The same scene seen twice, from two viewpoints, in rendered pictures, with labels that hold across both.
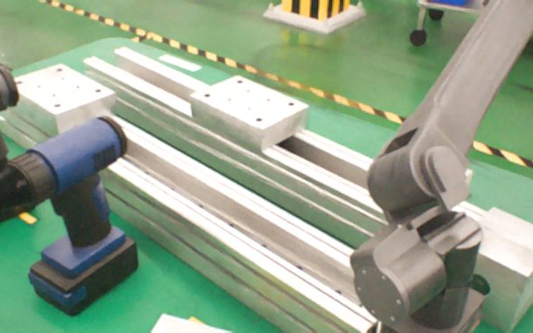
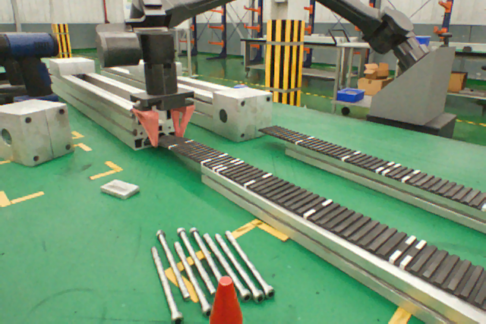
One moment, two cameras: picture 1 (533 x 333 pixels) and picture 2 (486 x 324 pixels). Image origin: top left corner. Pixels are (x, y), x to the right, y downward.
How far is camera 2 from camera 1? 0.54 m
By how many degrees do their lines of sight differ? 15
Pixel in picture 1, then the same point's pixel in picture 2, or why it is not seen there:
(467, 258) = (157, 42)
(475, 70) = not seen: outside the picture
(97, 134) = (39, 35)
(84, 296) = not seen: hidden behind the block
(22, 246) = not seen: hidden behind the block
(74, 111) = (69, 64)
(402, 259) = (113, 32)
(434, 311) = (150, 82)
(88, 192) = (34, 64)
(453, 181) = (151, 2)
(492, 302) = (229, 124)
